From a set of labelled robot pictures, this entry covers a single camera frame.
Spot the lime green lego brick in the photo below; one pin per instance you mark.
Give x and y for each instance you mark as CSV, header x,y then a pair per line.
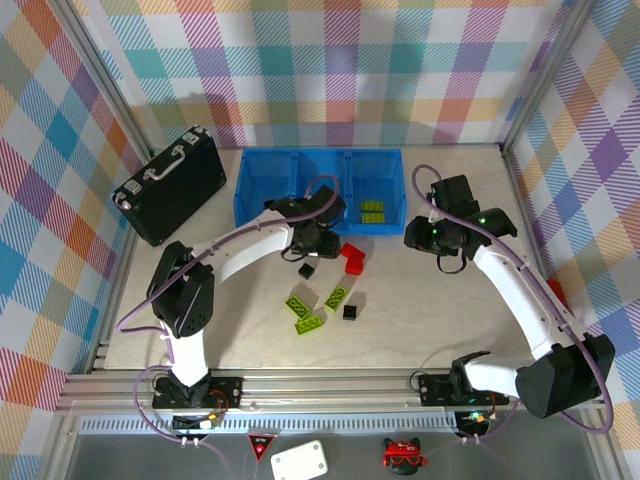
x,y
335,297
374,217
310,325
298,306
372,205

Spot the black lego brick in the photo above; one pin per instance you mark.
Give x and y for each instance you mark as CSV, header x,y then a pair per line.
x,y
350,312
306,271

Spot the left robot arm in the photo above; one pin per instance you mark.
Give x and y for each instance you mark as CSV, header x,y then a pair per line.
x,y
240,250

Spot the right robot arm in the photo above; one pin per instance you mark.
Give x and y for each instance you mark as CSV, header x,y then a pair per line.
x,y
510,285

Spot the red cylinder clamp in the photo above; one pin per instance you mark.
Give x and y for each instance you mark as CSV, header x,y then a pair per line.
x,y
556,295

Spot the small controller board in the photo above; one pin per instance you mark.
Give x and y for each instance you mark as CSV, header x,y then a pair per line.
x,y
475,419
197,422

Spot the red and black triangle badge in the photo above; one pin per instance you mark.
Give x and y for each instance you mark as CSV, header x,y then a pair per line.
x,y
260,445

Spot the black cat figure red glasses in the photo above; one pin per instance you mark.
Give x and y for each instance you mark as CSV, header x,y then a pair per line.
x,y
405,454

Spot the white rectangular box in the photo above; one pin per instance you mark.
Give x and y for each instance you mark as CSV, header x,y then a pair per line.
x,y
299,459

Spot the aluminium table side rail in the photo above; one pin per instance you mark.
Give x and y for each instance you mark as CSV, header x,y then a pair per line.
x,y
532,225
121,270

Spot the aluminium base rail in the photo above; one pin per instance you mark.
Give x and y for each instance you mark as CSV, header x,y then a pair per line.
x,y
325,395

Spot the aluminium frame post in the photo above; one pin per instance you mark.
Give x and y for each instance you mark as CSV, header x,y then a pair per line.
x,y
544,75
108,75

